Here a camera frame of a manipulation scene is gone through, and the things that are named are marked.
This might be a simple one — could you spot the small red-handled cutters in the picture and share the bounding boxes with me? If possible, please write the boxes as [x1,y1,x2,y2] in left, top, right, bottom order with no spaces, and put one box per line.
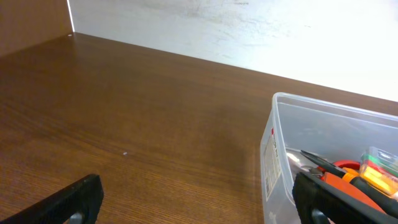
[316,160,360,176]

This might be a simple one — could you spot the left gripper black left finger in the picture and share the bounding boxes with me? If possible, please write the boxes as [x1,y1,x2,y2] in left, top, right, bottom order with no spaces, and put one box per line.
[1,174,104,224]

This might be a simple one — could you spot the clear plastic container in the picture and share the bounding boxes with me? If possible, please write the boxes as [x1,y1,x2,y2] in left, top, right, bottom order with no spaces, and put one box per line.
[260,93,397,223]

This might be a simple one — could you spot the orange black long-nose pliers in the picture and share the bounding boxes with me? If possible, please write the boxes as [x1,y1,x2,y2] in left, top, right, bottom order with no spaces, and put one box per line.
[300,151,397,218]

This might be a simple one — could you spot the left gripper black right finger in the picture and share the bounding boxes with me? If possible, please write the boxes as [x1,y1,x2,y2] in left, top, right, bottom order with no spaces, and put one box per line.
[292,172,397,224]

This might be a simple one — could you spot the clear case of screwdrivers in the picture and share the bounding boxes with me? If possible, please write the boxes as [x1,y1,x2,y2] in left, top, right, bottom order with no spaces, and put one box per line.
[359,146,397,200]

